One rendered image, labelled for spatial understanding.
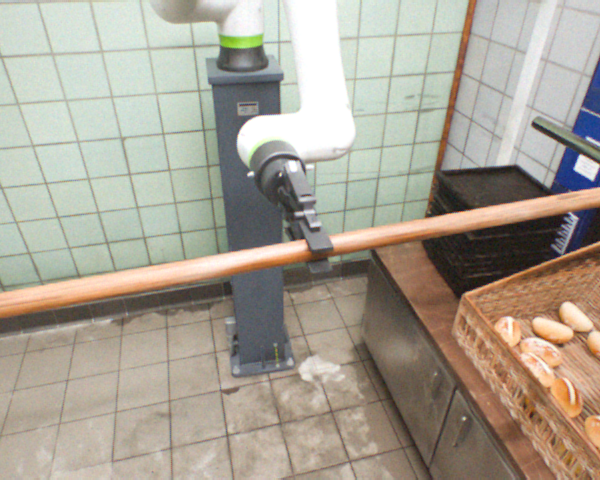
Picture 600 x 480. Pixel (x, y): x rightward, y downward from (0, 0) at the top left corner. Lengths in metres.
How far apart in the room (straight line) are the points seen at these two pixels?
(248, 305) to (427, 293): 0.66
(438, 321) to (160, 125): 1.21
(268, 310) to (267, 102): 0.80
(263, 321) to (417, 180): 1.01
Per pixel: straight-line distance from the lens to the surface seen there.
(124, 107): 1.82
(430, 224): 0.67
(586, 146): 1.10
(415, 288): 1.50
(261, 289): 1.68
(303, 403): 1.88
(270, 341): 1.89
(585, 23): 1.65
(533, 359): 1.31
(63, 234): 2.09
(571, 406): 1.28
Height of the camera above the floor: 1.54
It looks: 35 degrees down
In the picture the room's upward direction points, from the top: straight up
